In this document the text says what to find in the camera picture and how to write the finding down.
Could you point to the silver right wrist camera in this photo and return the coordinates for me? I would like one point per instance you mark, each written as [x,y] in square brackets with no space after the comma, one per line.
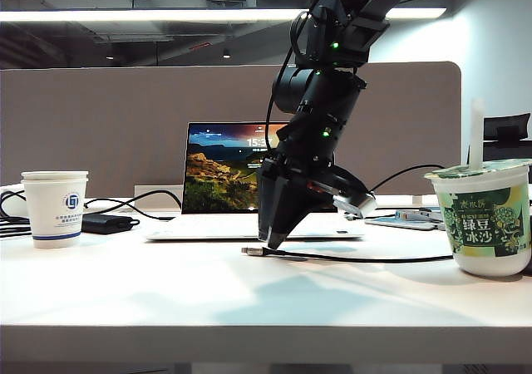
[361,205]

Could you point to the green printed plastic drink cup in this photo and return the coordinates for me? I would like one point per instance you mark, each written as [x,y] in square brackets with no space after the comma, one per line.
[478,224]

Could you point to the black office chair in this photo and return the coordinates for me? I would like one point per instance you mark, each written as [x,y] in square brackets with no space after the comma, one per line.
[507,126]

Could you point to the white laptop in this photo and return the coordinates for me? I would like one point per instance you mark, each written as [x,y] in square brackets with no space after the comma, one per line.
[216,174]

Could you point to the white paper cup blue logo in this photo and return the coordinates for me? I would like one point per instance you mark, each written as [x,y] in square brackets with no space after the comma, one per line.
[54,216]

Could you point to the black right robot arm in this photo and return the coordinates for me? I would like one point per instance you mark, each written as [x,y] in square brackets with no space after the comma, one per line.
[324,95]

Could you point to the small ceiling spot lamp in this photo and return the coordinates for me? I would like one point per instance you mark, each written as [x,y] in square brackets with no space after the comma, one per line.
[226,54]
[109,57]

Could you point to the white drinking straw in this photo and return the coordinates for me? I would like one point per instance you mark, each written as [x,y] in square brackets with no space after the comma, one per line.
[477,133]

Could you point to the black power adapter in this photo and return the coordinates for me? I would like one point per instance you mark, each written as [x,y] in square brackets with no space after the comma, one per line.
[106,224]

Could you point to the flat silver device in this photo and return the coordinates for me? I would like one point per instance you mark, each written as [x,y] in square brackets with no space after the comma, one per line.
[399,223]

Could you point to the long ceiling light strip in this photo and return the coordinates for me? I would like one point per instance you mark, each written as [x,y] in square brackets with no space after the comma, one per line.
[166,15]

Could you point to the taupe desk partition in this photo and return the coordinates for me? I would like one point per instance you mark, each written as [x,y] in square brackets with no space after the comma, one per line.
[104,120]

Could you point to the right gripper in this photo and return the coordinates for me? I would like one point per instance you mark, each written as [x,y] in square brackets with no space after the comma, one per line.
[328,178]

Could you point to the colourful printed card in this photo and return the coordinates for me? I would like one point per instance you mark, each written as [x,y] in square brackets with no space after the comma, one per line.
[409,214]

